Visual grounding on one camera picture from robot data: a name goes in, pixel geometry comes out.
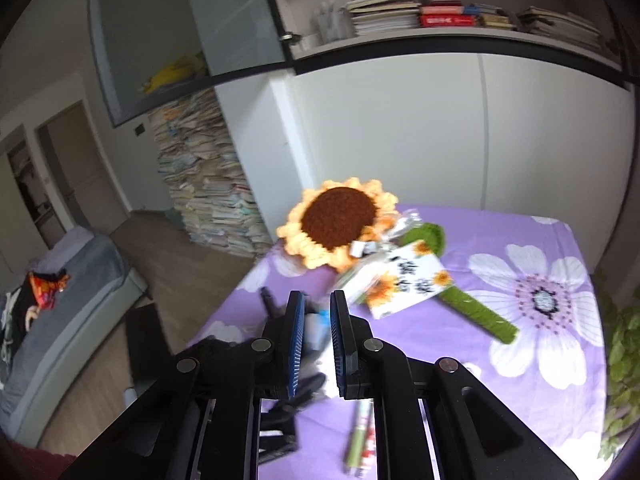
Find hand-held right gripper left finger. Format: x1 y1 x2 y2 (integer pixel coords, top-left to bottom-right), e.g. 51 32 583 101
60 290 307 480

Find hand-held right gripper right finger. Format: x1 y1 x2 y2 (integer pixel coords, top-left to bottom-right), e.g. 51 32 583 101
329 290 576 480

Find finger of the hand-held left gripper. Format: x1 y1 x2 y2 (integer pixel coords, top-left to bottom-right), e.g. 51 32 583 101
259 287 282 322
291 372 327 407

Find grey dotted pen holder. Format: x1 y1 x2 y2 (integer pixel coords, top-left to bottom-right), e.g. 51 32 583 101
299 335 335 397

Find green pen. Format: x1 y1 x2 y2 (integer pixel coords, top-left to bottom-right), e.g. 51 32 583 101
344 400 374 476

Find pink patterned pen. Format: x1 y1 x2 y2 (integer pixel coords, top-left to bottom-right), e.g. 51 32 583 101
356 402 377 479

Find sunflower print card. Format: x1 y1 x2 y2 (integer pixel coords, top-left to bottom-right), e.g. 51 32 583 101
332 240 454 320

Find crochet sunflower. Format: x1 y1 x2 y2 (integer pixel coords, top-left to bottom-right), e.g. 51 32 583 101
276 177 521 346

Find purple floral tablecloth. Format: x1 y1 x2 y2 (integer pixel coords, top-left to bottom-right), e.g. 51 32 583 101
187 204 619 480

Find tall pile of papers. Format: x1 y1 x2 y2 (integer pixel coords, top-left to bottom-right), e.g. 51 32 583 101
147 87 274 262

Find white satin ribbon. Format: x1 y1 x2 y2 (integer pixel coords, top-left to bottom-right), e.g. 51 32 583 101
379 210 427 256

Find grey sofa bed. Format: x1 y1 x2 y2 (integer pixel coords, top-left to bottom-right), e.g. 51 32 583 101
0 225 151 437

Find white bookcase cabinet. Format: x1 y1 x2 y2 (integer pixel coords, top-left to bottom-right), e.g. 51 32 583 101
257 0 640 272

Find orange snack bag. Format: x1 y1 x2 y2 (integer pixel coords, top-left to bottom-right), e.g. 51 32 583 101
27 270 71 311

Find wooden door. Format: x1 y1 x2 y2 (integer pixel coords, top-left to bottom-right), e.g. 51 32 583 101
35 102 131 234

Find yellow plush toy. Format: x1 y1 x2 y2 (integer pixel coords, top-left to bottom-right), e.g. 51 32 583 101
139 55 206 95

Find dark clothes pile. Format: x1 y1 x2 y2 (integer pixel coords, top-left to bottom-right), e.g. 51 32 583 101
0 285 39 392

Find green potted plant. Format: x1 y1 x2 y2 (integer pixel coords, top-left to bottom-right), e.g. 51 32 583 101
594 270 640 462

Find glass cabinet door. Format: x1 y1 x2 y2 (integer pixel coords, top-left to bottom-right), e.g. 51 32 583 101
87 0 297 129

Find stack of white booklets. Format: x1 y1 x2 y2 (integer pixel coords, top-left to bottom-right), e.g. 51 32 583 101
345 0 422 37

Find stack of red books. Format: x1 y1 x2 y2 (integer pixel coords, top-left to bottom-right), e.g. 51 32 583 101
419 0 477 29

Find small stack of brown books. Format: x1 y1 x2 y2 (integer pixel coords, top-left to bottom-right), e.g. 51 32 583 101
474 4 517 31

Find wide stack of worn books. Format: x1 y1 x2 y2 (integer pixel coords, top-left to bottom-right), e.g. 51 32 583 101
517 6 604 51

